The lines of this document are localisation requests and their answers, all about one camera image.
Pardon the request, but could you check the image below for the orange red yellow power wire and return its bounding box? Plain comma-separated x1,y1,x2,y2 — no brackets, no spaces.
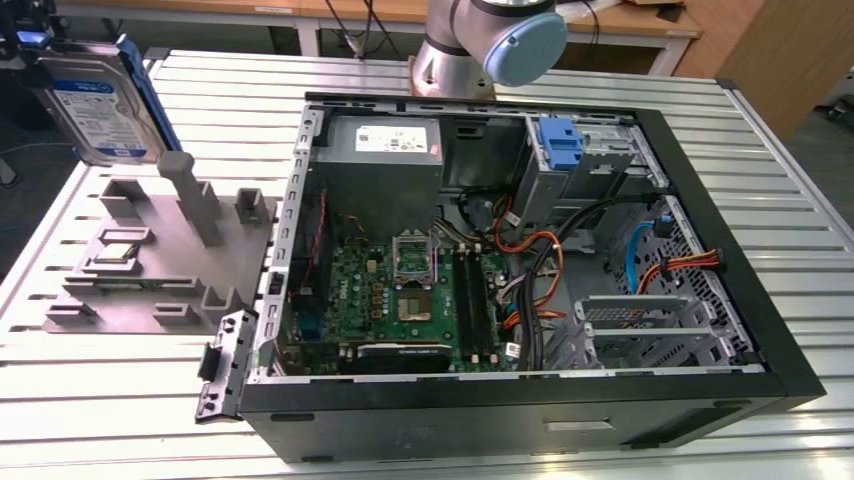
636,247,727,297

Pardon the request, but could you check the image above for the wooden desk white frame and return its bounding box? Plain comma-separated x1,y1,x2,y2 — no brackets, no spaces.
318,0,706,77
56,0,322,57

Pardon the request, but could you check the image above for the grey metal disk bay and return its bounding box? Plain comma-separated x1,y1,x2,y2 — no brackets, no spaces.
543,293,743,374

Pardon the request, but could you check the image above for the black graphics card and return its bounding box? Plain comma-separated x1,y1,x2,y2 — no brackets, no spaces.
335,341,456,376

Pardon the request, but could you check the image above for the yellow black wire bundle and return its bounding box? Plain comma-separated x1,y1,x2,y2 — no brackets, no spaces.
431,215,499,247

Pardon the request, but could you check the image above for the grey hinged case bracket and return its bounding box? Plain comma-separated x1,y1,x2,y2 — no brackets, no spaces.
192,308,261,426

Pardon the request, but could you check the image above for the green RAM stick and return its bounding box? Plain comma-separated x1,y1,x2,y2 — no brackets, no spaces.
91,279,165,292

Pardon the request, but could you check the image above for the wooden cabinet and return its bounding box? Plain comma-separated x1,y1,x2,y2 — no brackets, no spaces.
717,0,854,144

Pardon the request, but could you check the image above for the black RAM slot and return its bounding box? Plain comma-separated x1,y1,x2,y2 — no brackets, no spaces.
452,243,475,364
459,243,483,364
468,243,492,364

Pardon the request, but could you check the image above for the black hanging cable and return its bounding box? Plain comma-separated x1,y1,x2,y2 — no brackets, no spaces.
324,0,402,62

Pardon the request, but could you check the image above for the pale wire bundle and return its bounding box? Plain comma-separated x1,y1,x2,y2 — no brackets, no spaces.
494,273,556,307

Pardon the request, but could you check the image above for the green motherboard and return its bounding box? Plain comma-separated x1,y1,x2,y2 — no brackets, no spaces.
278,214,530,376

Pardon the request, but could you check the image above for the metal socket cover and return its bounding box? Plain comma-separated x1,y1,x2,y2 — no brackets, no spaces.
391,230,442,292

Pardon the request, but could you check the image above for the dark wheeled chair base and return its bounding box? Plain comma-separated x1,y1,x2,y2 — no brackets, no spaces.
813,67,854,121

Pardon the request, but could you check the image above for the hard disk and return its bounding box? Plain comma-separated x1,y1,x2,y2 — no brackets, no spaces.
16,30,183,166

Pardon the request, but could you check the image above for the black cable bundle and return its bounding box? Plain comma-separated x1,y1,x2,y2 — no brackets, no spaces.
516,192,668,374

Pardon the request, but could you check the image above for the black PC case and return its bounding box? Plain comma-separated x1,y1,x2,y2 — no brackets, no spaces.
236,91,829,464

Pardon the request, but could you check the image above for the blue drive latch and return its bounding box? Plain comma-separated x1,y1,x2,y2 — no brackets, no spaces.
536,115,584,172

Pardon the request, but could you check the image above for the orange red wire bundle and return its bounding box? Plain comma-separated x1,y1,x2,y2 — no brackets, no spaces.
491,194,570,332

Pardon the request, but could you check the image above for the thin red wire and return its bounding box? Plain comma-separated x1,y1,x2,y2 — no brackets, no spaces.
284,189,330,304

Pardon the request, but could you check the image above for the blue expansion slot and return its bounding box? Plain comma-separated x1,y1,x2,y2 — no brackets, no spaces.
298,313,323,346

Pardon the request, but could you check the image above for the CPU socket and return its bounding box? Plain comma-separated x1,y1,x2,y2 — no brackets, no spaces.
396,293,447,326

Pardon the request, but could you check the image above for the grey parts rack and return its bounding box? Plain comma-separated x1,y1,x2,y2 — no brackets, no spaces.
40,152,282,337

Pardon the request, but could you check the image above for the silver CPU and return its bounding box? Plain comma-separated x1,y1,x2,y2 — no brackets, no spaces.
95,243,143,265

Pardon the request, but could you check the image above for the grey power supply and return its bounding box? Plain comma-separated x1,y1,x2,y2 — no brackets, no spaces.
311,114,447,246

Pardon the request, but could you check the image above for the grey metal drive cage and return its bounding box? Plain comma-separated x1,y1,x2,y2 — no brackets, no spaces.
511,114,671,236

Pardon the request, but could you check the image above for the blue wire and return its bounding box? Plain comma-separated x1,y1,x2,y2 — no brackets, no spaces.
624,212,674,297

